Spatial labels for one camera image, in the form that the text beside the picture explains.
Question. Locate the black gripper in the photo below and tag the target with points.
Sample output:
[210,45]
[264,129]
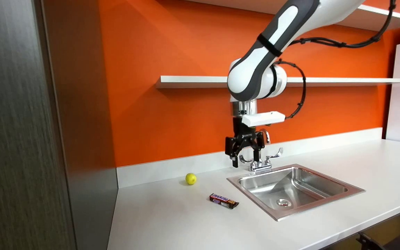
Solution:
[246,138]

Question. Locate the brown snack packet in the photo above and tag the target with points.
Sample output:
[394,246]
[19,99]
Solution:
[224,200]

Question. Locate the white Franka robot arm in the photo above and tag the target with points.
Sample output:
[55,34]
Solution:
[251,70]

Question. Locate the stainless steel sink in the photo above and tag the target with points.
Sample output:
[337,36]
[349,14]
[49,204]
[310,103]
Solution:
[298,189]

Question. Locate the chrome faucet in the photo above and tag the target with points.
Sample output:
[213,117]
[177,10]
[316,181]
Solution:
[267,163]

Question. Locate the yellow-green ball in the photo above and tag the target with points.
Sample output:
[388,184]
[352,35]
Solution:
[191,179]

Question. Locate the black chair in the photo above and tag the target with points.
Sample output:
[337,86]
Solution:
[395,243]

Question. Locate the dark wood-grain cabinet panel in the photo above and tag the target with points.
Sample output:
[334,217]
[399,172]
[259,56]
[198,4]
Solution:
[34,139]

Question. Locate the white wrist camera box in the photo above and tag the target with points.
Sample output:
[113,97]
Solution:
[264,118]

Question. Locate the white high wall shelf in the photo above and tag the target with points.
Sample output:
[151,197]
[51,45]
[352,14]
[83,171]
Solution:
[381,15]

